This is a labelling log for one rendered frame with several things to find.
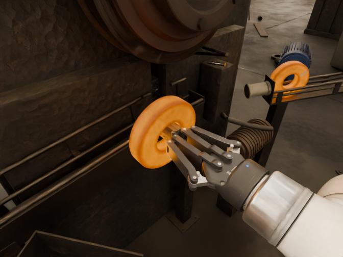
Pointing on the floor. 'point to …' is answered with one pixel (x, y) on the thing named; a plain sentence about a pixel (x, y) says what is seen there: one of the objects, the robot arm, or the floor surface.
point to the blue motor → (296, 55)
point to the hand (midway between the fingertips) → (165, 127)
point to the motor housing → (246, 151)
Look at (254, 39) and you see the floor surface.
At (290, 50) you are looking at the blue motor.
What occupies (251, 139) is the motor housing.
